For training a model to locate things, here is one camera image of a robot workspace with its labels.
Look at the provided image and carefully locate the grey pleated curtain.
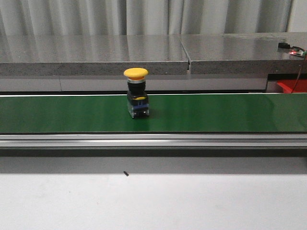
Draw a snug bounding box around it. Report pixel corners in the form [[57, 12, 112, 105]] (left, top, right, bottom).
[[0, 0, 293, 35]]

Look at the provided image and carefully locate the grey stone counter slab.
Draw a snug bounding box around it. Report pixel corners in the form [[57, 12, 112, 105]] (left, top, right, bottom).
[[0, 35, 189, 76]]

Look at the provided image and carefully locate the small green circuit board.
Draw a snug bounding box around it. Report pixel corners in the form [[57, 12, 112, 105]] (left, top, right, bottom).
[[289, 49, 307, 57]]

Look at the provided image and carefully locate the red plastic bin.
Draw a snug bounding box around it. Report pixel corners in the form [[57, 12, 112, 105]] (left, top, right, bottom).
[[277, 79, 307, 93]]

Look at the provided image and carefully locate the green conveyor belt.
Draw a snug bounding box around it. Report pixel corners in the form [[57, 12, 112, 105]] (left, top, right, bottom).
[[0, 93, 307, 133]]

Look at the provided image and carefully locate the aluminium conveyor side rail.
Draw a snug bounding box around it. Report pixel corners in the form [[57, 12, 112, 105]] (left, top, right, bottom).
[[0, 133, 307, 149]]

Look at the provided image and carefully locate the black plug connector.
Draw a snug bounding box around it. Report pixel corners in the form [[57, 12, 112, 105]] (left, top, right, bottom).
[[278, 42, 291, 49]]

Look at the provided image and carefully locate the thin red wire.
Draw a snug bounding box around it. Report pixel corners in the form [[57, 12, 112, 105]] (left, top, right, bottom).
[[290, 55, 306, 94]]

